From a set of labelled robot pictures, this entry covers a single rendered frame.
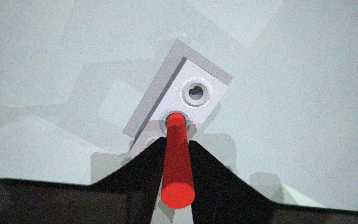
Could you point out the red peg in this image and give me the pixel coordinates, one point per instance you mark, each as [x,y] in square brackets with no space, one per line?
[177,182]

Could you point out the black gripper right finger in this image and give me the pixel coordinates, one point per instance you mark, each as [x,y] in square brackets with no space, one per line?
[221,197]

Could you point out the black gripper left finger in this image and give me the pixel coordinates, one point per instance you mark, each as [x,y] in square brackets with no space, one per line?
[126,196]

